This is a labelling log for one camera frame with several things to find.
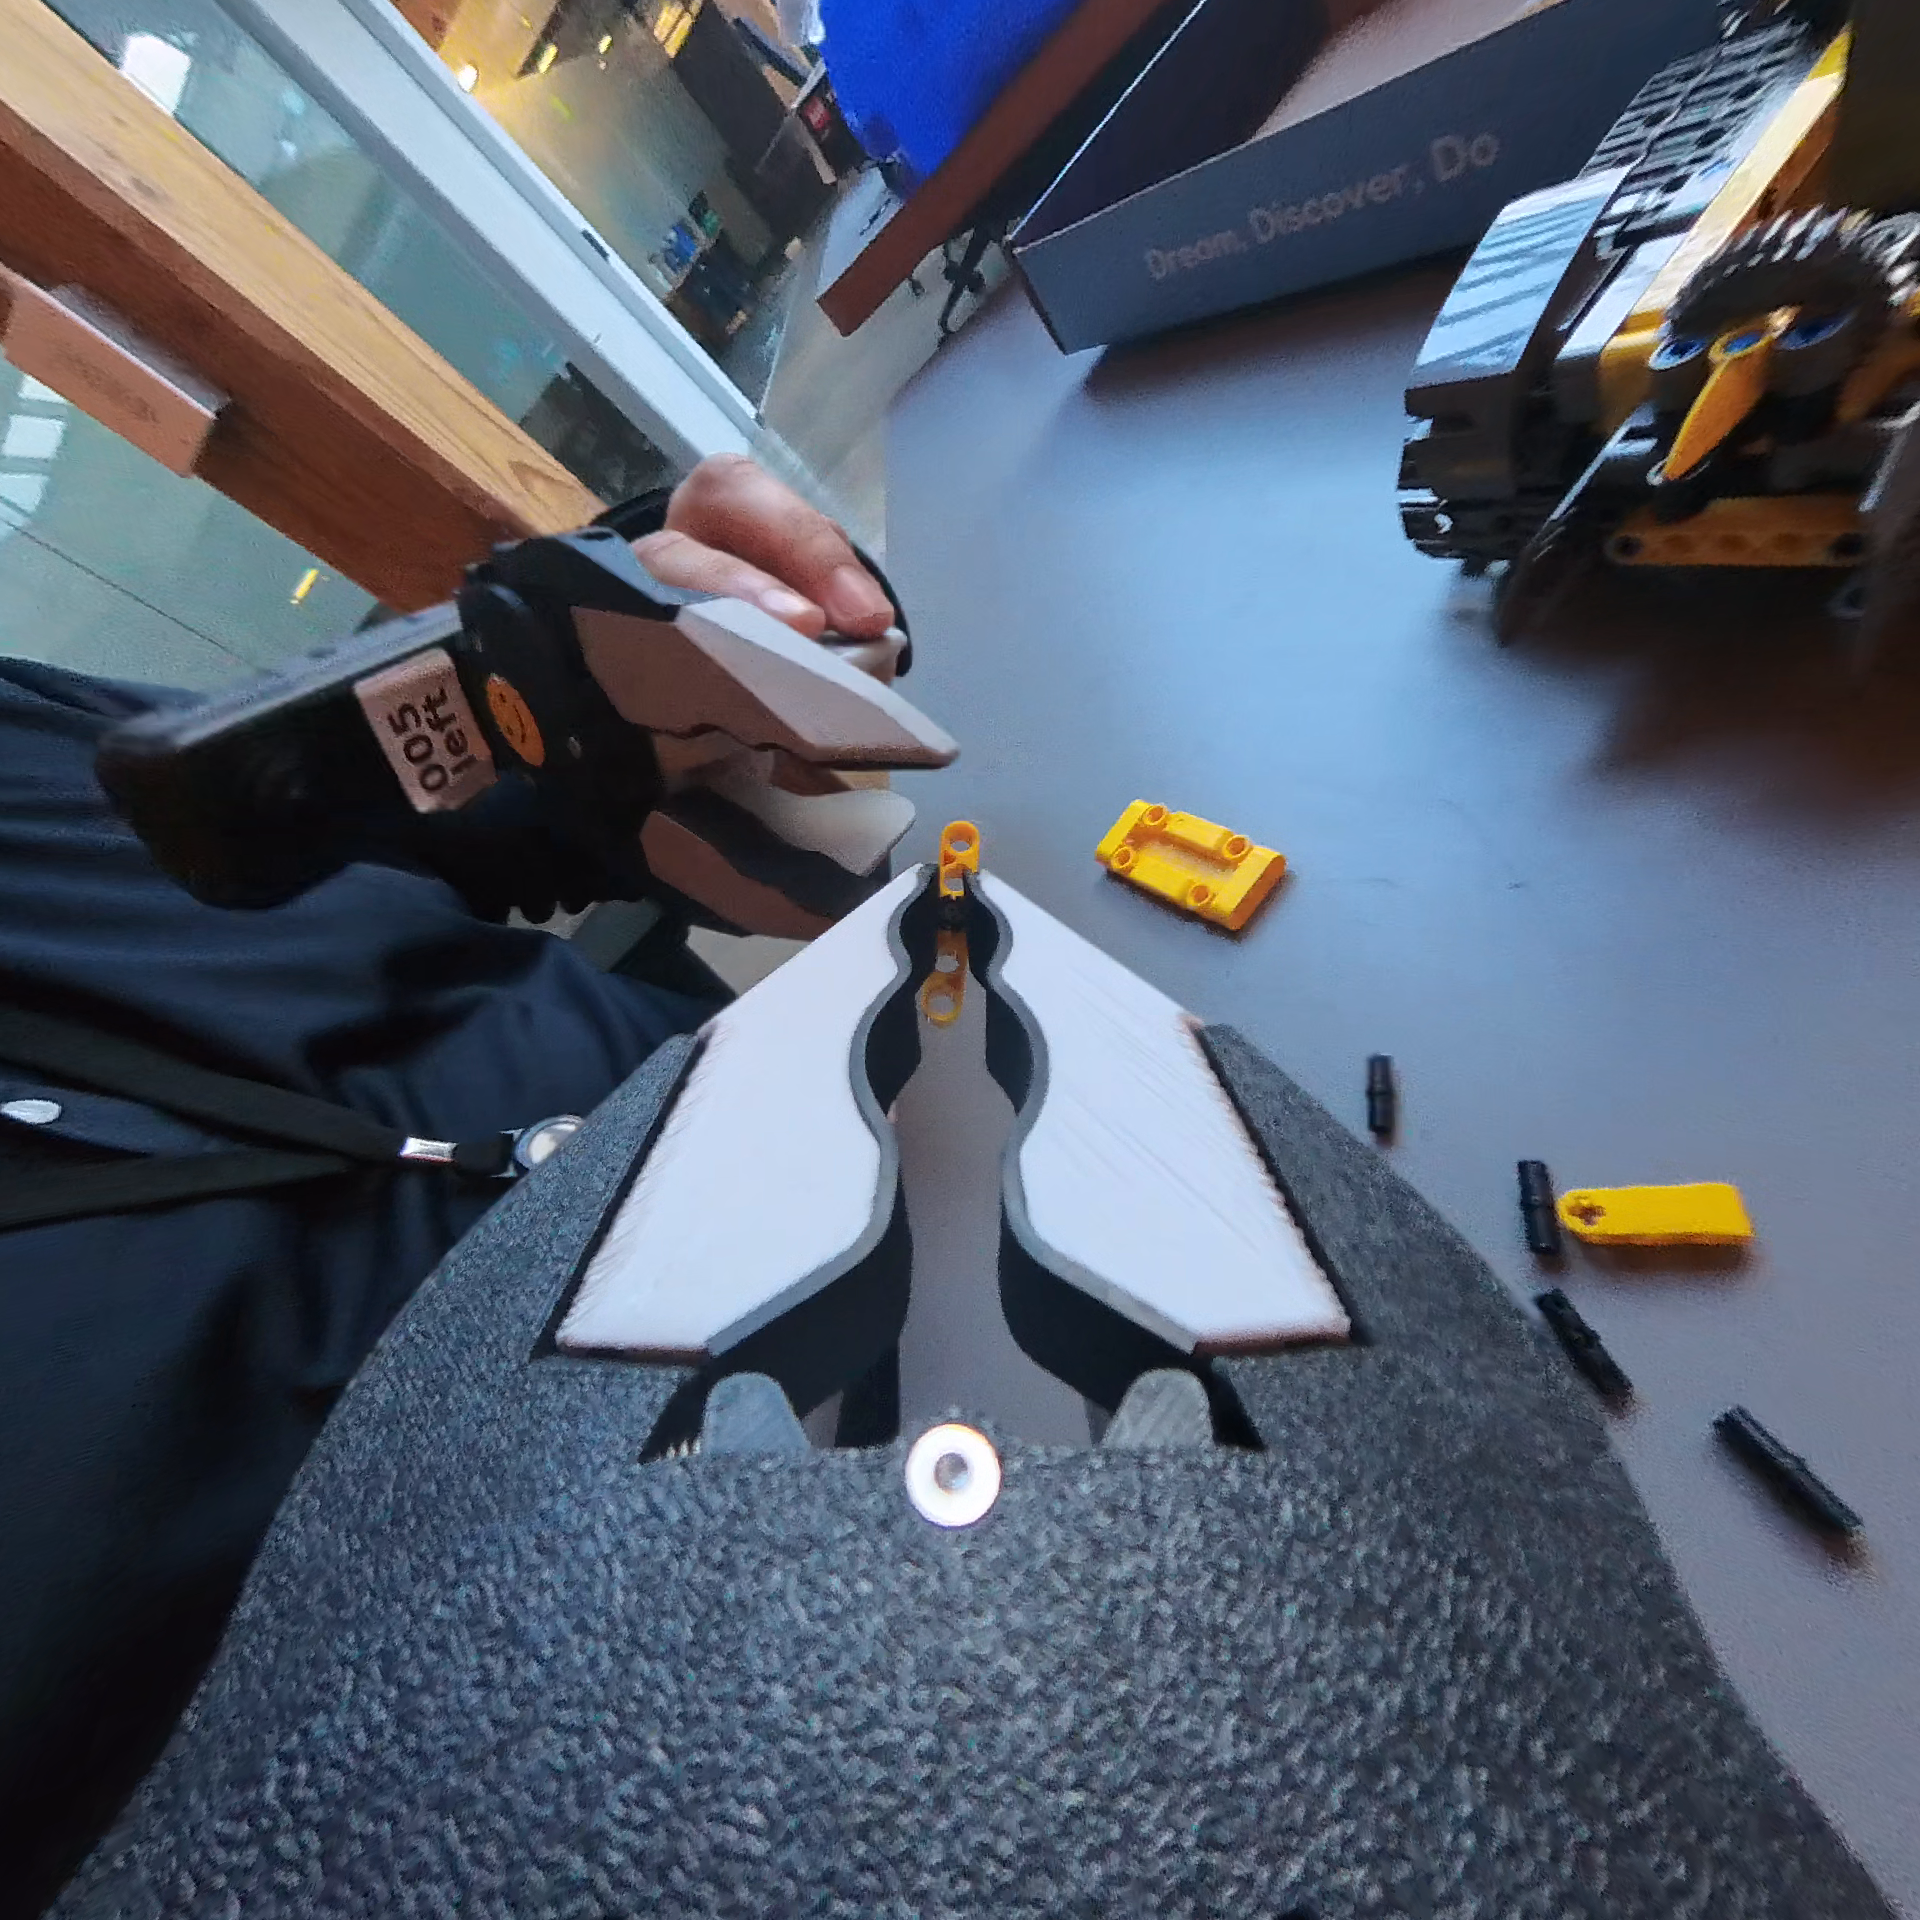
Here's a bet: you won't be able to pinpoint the navy box base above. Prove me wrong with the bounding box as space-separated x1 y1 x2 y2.
1013 0 1730 357

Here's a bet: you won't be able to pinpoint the grey desk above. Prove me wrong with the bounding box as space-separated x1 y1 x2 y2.
686 181 1920 1892

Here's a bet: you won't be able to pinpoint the person's left hand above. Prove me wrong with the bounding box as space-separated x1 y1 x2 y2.
630 459 905 645

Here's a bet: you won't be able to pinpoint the black shoulder strap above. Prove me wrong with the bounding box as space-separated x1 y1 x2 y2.
0 1006 517 1233

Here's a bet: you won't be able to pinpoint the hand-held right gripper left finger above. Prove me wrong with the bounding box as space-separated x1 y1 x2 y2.
558 870 940 1402

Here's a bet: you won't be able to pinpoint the yellow thin toy liftarm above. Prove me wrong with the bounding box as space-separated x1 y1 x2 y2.
1559 1177 1753 1250

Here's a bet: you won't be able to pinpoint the yellow grey toy bulldozer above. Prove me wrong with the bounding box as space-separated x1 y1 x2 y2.
1399 0 1920 651

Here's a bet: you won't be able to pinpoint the blue plastic bin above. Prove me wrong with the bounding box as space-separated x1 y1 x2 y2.
816 0 1089 181

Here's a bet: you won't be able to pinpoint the wooden post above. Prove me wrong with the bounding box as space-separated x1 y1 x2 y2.
0 0 607 621

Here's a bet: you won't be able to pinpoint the yellow toy plate with holes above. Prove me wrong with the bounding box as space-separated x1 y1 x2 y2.
1090 801 1290 935

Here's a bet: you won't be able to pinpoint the metal strap buckle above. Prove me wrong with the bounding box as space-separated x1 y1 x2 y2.
398 1116 592 1183

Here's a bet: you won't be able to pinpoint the small yellow toy connector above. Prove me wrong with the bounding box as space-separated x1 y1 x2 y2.
919 816 987 1031

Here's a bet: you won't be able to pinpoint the wooden table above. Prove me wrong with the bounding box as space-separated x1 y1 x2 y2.
816 0 1179 338

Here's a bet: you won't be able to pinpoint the scattered black toy pins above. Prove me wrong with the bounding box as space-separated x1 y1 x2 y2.
1365 1053 1865 1544

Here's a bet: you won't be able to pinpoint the person's dark blue jacket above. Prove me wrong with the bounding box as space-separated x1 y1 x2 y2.
0 660 727 1920

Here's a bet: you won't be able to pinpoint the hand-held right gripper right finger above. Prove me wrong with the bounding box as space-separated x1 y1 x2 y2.
967 878 1351 1412

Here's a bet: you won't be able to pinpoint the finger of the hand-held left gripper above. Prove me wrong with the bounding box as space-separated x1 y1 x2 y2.
641 751 919 939
645 596 962 771

